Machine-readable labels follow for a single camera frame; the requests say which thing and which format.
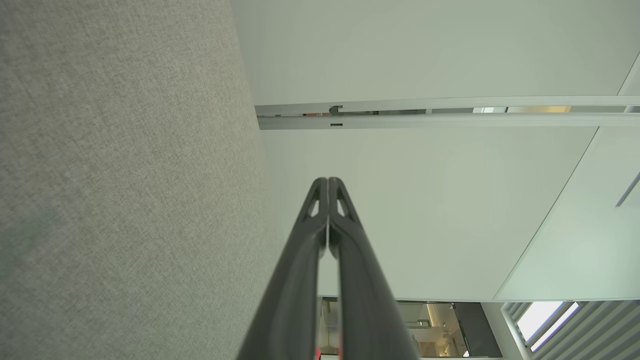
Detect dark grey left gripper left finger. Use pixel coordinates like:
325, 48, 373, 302
236, 177, 329, 360

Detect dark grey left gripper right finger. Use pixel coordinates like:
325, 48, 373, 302
328, 177, 419, 360

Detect white slatted window blind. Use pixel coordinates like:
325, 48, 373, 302
501, 299, 640, 360

